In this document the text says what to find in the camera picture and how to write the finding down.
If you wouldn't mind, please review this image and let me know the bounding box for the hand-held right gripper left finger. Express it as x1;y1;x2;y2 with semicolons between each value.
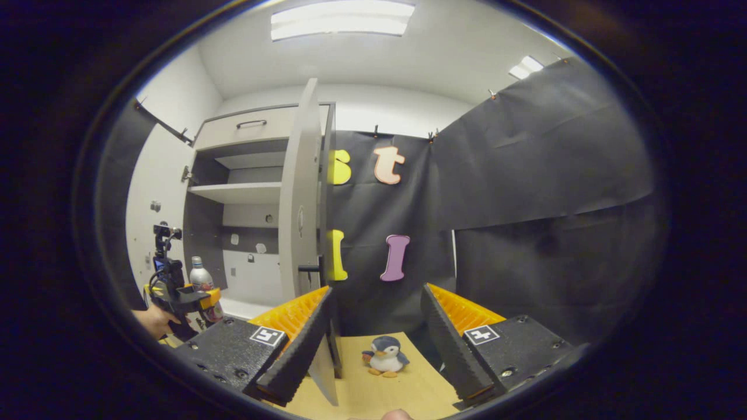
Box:
174;286;337;408

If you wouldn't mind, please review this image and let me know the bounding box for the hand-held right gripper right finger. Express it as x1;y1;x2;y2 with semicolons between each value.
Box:
420;283;580;409

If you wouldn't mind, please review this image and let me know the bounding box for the silver bottle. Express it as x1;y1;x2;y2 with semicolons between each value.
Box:
189;255;226;325

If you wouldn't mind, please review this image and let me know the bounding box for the grey cabinet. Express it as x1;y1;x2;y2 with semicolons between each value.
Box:
182;102;337;374

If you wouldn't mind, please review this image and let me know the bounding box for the light grey cabinet door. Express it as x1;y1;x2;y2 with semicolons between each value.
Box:
125;120;197;299
278;78;341;407

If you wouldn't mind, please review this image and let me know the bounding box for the white cabinet shelf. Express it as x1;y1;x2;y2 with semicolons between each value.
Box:
187;181;284;205

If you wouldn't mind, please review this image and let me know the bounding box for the light grey cabinet drawer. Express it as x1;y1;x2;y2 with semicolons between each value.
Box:
193;106;319;152

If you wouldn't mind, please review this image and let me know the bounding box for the penguin plush toy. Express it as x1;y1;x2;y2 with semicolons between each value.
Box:
361;335;411;379

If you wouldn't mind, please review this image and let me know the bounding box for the black backdrop cloth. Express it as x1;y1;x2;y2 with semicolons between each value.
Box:
93;55;669;351

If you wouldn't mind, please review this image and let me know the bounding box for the small ceiling light panel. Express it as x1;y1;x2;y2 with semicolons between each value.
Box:
508;55;545;81

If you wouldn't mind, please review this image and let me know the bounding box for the large ceiling light panel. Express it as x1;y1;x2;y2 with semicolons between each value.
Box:
270;0;417;42

